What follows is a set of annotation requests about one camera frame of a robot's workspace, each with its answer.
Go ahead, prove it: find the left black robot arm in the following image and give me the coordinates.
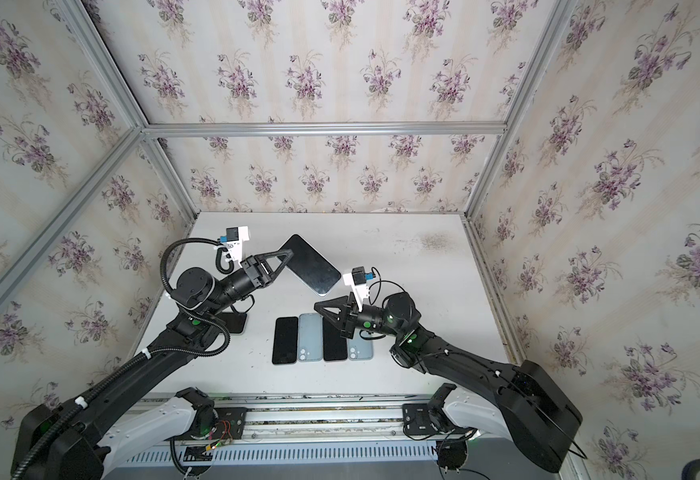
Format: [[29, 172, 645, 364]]
[[11, 249, 293, 479]]

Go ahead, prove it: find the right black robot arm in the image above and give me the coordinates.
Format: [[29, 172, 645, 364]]
[[314, 292, 583, 473]]

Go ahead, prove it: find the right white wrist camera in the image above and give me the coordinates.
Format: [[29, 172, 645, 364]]
[[342, 266, 376, 311]]

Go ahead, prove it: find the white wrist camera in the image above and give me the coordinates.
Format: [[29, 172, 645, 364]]
[[342, 266, 376, 311], [216, 226, 250, 274]]

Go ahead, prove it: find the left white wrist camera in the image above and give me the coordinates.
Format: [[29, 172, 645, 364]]
[[216, 226, 250, 274]]

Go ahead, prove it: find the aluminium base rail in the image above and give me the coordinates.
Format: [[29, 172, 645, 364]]
[[114, 389, 573, 448]]

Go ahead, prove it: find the aluminium cage frame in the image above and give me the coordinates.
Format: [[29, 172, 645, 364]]
[[0, 0, 579, 349]]

